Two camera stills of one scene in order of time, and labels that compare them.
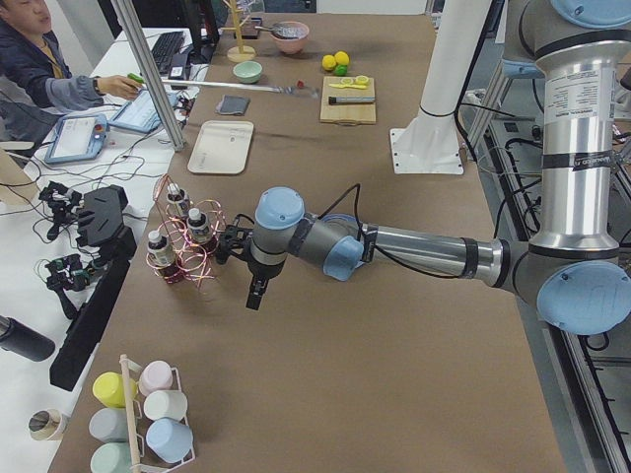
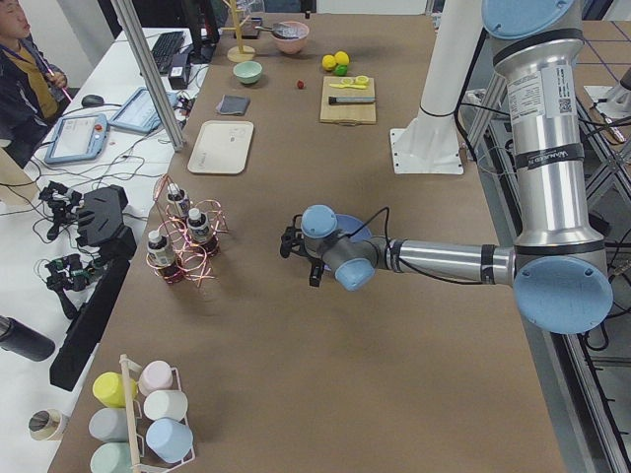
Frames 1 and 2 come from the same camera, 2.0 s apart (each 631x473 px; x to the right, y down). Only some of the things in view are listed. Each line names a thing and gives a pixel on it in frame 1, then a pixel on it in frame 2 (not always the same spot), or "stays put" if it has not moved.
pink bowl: x=290 y=35 stays put
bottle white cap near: x=161 y=252 stays put
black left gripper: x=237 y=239 to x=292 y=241
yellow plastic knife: x=342 y=86 stays put
